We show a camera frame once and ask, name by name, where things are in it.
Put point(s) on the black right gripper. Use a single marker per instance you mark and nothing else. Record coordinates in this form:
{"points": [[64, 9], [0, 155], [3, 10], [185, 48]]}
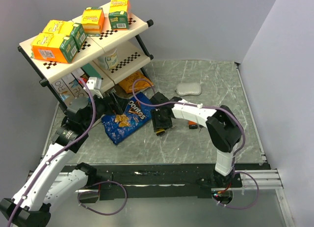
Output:
{"points": [[157, 124]]}

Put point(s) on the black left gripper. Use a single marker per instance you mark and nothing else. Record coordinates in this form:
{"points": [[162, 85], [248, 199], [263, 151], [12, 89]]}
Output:
{"points": [[118, 105]]}

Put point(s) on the yellow padlock with key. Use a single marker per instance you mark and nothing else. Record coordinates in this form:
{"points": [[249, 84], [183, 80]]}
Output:
{"points": [[160, 132]]}

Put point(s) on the orange padlock with keys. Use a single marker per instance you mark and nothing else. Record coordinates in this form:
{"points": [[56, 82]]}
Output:
{"points": [[192, 125]]}

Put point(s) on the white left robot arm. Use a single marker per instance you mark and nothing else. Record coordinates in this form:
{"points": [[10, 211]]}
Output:
{"points": [[34, 203]]}

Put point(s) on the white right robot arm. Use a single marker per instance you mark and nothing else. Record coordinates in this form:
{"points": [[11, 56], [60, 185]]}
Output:
{"points": [[225, 133]]}

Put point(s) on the blue Doritos chip bag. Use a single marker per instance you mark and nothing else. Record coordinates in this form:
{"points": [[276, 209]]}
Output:
{"points": [[137, 113]]}

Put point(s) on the yellow honey dijon chip bag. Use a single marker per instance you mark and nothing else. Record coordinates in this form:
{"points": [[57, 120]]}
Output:
{"points": [[136, 80]]}

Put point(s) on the grey silver sponge pad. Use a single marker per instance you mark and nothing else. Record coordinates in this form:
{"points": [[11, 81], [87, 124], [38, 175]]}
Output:
{"points": [[184, 89]]}

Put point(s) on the white paper cup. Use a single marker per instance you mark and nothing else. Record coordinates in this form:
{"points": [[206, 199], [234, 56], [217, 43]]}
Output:
{"points": [[109, 60]]}

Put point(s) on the teal box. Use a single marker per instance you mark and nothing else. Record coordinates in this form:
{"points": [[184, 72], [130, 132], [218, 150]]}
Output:
{"points": [[91, 71]]}

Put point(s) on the beige two-tier shelf rack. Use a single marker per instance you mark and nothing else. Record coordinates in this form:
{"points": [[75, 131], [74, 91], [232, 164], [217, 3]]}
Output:
{"points": [[132, 53]]}

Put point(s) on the middle white RO box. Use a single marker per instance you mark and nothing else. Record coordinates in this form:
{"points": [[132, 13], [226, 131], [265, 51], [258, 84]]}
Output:
{"points": [[74, 86]]}

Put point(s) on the white ro box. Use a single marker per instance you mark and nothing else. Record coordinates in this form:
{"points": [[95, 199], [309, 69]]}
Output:
{"points": [[63, 91], [74, 86]]}

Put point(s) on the left white RO box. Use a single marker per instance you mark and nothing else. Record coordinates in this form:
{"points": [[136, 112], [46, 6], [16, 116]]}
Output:
{"points": [[63, 91]]}

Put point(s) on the front orange sponge box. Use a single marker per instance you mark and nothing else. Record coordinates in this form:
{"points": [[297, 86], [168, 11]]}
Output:
{"points": [[54, 47]]}

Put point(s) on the green yellow sponge box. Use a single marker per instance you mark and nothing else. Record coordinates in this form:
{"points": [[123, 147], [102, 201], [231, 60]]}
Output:
{"points": [[119, 13]]}

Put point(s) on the orange yellow sponge pack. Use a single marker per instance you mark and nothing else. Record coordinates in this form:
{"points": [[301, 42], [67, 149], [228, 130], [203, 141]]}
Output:
{"points": [[92, 20]]}

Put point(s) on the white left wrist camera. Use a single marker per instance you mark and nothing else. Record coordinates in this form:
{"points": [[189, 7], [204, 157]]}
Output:
{"points": [[94, 86]]}

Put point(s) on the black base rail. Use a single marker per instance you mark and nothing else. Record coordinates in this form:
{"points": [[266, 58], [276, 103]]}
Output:
{"points": [[161, 181]]}

